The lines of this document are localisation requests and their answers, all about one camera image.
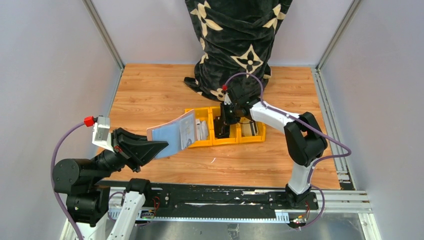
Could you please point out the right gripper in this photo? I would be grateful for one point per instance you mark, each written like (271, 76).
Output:
(228, 110)

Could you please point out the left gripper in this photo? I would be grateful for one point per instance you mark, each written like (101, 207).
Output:
(122, 149)

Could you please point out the white printed card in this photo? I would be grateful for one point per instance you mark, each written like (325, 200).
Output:
(187, 128)

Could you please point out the pink leather card holder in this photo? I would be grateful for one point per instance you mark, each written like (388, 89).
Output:
(169, 132)

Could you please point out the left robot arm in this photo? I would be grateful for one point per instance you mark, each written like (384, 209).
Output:
(87, 202)

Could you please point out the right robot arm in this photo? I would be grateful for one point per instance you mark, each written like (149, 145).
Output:
(303, 135)

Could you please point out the black cards in bin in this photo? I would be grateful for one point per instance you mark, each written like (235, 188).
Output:
(221, 130)

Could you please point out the yellow plastic end bin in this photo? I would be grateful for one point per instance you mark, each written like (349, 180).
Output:
(261, 137)

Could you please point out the black floral blanket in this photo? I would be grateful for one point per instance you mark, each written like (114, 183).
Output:
(237, 39)

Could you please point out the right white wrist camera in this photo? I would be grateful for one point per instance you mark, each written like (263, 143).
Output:
(227, 100)

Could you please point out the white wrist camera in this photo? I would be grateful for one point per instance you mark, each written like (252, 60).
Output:
(227, 100)
(101, 136)

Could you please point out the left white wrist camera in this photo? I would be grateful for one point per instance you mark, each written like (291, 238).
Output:
(101, 136)

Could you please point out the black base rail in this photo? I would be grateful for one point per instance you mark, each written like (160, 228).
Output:
(219, 203)

